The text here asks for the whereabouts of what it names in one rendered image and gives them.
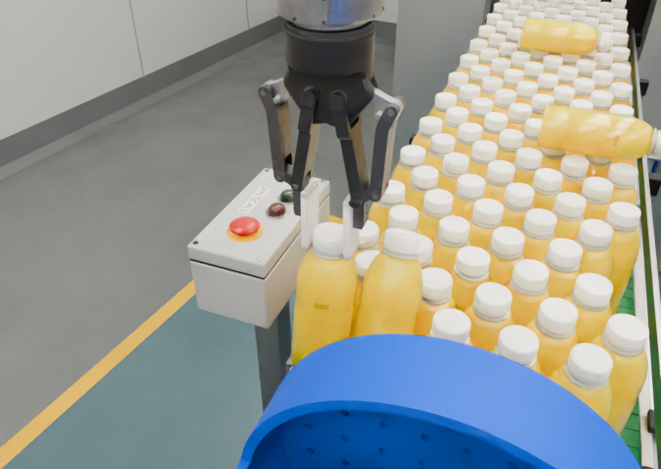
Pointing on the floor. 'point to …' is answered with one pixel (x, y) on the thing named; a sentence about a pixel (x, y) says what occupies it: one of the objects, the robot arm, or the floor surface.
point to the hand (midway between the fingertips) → (330, 221)
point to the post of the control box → (273, 353)
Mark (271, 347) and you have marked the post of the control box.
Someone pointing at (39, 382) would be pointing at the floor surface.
